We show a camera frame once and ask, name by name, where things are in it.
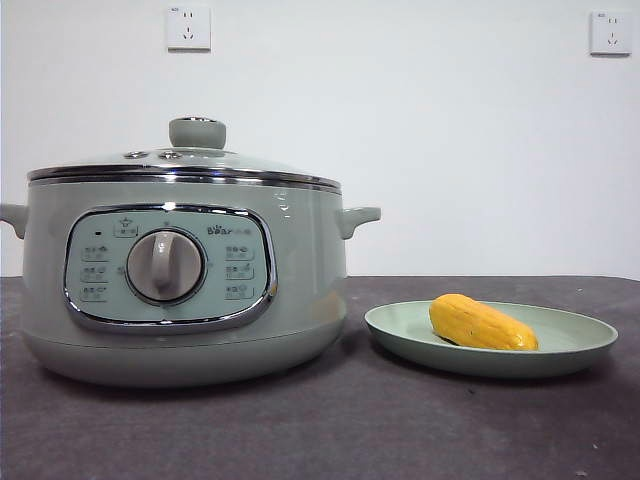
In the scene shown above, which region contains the glass lid with green knob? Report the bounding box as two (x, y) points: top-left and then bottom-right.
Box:
(26, 115), (344, 195)

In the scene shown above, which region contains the yellow corn cob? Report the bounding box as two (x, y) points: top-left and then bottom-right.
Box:
(428, 293), (540, 352)

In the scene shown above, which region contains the pale green electric steamer pot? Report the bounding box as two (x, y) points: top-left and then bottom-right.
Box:
(0, 178), (383, 389)

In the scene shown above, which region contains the pale green round plate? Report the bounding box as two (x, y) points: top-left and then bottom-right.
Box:
(363, 299), (620, 379)

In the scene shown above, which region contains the grey steamer dial knob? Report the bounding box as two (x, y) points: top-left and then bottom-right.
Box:
(125, 228), (208, 304)

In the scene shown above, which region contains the white wall power outlet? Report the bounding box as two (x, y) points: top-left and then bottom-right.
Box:
(589, 10), (632, 57)
(166, 5), (212, 53)

